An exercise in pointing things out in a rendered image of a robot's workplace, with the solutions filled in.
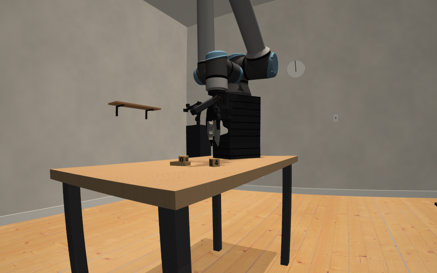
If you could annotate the tan cube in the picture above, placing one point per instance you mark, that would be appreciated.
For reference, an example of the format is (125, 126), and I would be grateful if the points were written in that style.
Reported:
(184, 158)
(214, 162)

